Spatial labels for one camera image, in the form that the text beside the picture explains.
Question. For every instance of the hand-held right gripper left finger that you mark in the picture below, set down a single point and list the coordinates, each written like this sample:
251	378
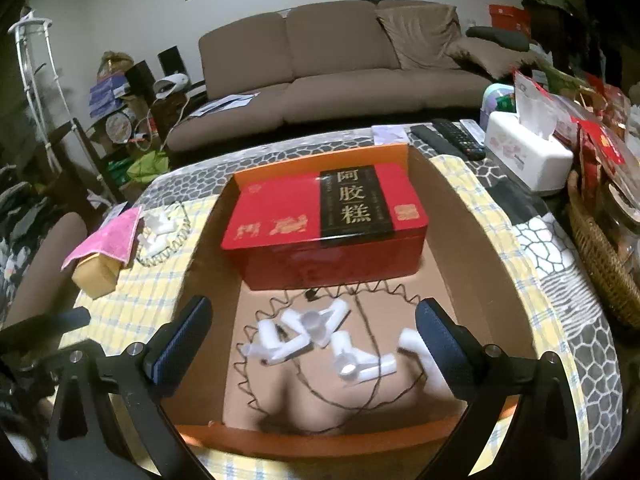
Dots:
175	347

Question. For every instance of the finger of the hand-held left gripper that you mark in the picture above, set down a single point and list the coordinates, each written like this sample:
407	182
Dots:
45	324

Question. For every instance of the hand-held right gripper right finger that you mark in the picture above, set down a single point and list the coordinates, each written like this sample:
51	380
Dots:
445	347

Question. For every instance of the white plastic pipe connector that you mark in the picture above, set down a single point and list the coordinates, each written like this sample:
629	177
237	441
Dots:
154	245
287	350
312	322
160	221
345	347
412	342

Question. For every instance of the red gift box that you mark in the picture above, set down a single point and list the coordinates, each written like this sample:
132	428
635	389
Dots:
280	220

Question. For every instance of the brown chair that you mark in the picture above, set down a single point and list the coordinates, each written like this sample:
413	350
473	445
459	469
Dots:
45	260

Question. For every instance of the yellow checked tablecloth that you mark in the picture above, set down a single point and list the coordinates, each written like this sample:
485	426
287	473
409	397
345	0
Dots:
145	285

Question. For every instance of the pink cloth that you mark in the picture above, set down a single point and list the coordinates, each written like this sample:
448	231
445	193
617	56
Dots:
110	240

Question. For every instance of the white fittings on cloth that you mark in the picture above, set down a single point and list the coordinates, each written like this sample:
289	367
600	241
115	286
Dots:
182	232

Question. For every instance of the grey stone-pattern tablecloth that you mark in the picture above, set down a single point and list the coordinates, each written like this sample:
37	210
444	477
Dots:
575	340

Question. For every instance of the wicker basket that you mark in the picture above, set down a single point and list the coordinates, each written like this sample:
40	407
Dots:
595	260

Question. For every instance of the green bag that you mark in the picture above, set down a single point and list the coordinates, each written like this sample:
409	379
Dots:
147	167

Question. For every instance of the white tissue box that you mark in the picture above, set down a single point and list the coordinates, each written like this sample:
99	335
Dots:
525	160

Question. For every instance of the short black remote control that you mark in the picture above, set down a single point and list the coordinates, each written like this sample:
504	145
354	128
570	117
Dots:
432	139

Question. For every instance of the round tin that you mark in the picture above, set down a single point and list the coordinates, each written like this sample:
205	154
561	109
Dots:
120	127

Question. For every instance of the long black remote control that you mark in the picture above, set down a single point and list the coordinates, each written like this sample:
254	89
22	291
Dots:
457	137

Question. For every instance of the pale tissue packet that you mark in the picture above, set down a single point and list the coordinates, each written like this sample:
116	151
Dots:
390	135

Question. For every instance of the white remote control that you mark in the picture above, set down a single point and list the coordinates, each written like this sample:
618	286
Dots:
475	130

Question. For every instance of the stack of blue boxes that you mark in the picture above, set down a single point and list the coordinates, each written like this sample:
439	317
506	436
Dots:
106	92

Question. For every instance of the papers on sofa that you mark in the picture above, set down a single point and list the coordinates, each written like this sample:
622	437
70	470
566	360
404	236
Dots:
225	104

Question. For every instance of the pastel dome toy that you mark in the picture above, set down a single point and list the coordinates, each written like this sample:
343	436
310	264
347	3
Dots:
495	102

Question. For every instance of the red snack bag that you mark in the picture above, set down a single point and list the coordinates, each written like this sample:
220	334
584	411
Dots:
600	147

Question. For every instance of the white handheld appliance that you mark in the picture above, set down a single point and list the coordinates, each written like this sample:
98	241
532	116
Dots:
170	86

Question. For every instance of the brown cushion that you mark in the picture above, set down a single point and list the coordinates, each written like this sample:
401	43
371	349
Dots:
485	57

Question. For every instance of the white coat stand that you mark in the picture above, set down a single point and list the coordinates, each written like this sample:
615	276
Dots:
30	25

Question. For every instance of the brown sofa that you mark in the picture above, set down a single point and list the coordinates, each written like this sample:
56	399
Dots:
325	65

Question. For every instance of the dark grey pillow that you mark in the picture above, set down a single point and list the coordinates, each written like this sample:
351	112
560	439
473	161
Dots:
500	39

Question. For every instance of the red cardboard box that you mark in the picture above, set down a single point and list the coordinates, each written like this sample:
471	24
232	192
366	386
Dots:
510	19

